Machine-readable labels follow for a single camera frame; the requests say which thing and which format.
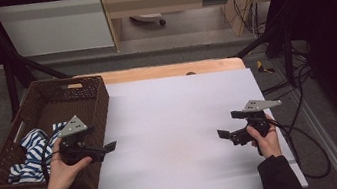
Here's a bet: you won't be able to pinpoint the brown wicker basket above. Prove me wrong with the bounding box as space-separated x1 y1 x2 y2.
0 69 125 189

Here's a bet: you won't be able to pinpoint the white cabinet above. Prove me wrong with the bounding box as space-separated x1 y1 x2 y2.
0 0 116 64

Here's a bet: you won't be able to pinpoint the white table sheet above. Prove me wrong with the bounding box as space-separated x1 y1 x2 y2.
9 56 310 189

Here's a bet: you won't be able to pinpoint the aluminium rail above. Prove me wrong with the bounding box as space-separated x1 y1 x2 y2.
285 77 337 189

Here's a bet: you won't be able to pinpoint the blue white striped cloth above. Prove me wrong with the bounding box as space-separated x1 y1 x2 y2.
0 121 78 188

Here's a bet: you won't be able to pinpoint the person's left hand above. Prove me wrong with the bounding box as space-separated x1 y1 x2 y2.
37 133 98 189

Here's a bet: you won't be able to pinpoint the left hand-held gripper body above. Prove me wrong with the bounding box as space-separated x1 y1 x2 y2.
54 111 108 169

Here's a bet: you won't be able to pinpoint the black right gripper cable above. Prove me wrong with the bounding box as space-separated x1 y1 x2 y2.
267 110 334 185

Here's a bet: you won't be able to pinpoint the black floor cables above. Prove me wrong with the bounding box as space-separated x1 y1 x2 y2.
254 42 318 97

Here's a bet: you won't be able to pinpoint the yellow black tool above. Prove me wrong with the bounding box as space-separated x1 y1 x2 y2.
255 58 277 77

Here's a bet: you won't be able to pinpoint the person's right hand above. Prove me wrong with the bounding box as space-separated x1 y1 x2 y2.
244 115 284 162

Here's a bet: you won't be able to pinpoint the light wooden desk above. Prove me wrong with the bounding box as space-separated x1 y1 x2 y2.
97 0 286 57

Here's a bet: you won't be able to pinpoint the chair base with caster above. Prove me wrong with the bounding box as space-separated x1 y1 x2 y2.
129 10 168 31

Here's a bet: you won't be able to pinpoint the bundle of hanging cables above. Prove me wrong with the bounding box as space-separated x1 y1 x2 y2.
222 0 271 43

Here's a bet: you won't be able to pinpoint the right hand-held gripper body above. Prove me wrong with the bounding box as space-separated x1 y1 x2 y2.
225 95 288 149

